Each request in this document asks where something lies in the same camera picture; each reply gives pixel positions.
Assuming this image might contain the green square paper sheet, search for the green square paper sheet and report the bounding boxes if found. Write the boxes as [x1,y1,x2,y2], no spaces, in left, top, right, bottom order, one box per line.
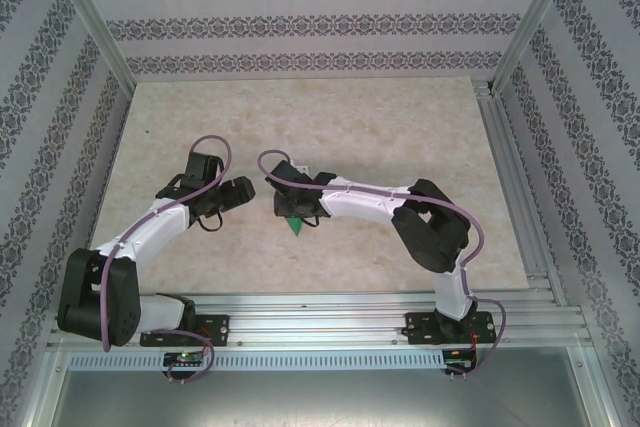
[284,165,313,239]

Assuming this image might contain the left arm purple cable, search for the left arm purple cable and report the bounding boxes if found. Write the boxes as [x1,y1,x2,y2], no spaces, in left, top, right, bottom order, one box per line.
[102,134,234,387]

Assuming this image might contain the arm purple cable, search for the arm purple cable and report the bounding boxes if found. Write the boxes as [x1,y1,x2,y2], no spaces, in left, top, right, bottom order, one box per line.
[256,149,508,382]
[102,134,234,387]

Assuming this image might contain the aluminium mounting rail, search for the aluminium mounting rail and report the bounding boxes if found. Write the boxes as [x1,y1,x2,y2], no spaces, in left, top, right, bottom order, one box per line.
[47,290,587,349]

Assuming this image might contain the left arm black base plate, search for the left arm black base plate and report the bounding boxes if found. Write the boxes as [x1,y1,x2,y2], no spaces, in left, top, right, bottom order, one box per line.
[141,314,231,348]

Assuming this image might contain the slotted grey cable duct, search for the slotted grey cable duct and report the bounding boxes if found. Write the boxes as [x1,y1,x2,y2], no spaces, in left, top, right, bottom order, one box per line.
[67,349,446,371]

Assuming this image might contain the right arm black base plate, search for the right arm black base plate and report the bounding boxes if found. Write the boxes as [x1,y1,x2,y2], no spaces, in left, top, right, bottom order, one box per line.
[405,310,497,346]

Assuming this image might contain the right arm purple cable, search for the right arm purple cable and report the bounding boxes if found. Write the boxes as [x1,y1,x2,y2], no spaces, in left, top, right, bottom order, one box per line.
[256,149,508,382]

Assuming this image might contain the aluminium frame post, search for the aluminium frame post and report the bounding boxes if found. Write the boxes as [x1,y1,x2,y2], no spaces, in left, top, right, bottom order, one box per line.
[47,0,140,89]
[491,0,585,94]

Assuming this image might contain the aluminium side rail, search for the aluminium side rail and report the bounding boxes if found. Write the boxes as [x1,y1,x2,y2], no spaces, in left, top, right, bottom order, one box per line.
[472,79,567,306]

